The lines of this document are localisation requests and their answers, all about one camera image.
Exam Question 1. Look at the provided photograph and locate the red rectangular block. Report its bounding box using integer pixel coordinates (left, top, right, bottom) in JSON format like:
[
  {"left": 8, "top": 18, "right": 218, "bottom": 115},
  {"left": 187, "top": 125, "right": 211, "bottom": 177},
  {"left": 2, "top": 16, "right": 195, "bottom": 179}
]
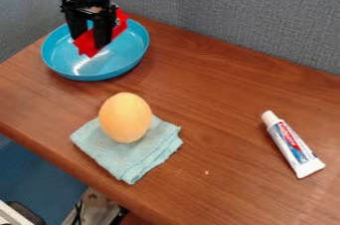
[{"left": 74, "top": 9, "right": 130, "bottom": 58}]

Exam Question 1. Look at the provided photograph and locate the grey object under table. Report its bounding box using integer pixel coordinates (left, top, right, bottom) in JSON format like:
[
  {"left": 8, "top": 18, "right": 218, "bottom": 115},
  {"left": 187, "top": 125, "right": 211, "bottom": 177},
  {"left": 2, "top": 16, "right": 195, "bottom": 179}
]
[{"left": 62, "top": 188, "right": 120, "bottom": 225}]

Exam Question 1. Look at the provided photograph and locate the orange egg-shaped object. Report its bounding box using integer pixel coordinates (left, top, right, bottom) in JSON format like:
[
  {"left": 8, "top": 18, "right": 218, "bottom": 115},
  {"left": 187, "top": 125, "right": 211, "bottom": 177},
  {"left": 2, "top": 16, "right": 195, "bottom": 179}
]
[{"left": 99, "top": 93, "right": 154, "bottom": 143}]

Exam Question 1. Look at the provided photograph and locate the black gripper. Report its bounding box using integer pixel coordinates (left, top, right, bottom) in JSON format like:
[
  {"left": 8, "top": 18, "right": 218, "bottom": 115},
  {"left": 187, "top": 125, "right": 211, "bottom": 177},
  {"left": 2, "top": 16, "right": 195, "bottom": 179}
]
[{"left": 62, "top": 0, "right": 118, "bottom": 49}]

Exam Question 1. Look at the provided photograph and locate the light blue folded cloth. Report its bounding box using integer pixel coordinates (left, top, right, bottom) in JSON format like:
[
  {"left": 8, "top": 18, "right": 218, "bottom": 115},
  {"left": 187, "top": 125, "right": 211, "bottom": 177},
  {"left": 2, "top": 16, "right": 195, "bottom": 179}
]
[{"left": 71, "top": 116, "right": 183, "bottom": 185}]

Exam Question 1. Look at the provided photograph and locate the blue plate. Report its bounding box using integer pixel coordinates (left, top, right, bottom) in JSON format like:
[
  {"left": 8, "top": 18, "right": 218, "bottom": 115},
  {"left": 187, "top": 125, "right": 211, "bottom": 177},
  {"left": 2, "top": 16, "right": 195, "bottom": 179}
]
[{"left": 42, "top": 19, "right": 151, "bottom": 82}]

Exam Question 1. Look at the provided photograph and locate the white toothpaste tube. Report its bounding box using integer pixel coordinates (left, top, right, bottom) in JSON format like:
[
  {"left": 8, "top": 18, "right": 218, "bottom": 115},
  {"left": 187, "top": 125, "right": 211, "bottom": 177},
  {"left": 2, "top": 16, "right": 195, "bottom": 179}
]
[{"left": 262, "top": 111, "right": 326, "bottom": 179}]

